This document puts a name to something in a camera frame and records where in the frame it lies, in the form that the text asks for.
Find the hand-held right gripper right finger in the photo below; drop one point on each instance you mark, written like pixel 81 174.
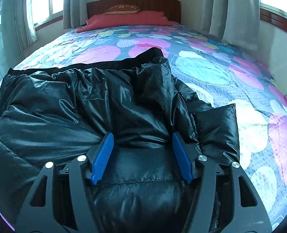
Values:
pixel 182 159

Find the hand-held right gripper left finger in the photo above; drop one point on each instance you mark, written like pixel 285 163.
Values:
pixel 102 159

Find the black puffer jacket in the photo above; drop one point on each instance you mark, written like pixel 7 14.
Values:
pixel 61 106

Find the floral printed bedspread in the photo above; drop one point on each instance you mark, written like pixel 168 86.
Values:
pixel 206 72

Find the red pillow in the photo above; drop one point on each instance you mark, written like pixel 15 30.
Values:
pixel 129 19

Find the wooden window sill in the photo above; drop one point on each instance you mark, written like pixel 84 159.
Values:
pixel 279 19
pixel 49 21

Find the small embroidered red cushion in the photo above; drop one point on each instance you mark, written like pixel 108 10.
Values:
pixel 121 9

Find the wooden headboard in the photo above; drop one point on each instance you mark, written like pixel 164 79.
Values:
pixel 163 8

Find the white patterned wardrobe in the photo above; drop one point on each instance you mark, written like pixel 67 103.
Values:
pixel 3 41

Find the grey curtain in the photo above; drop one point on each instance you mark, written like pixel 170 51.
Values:
pixel 73 4
pixel 216 7

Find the white sheer curtain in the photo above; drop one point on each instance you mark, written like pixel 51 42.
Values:
pixel 26 17
pixel 242 12

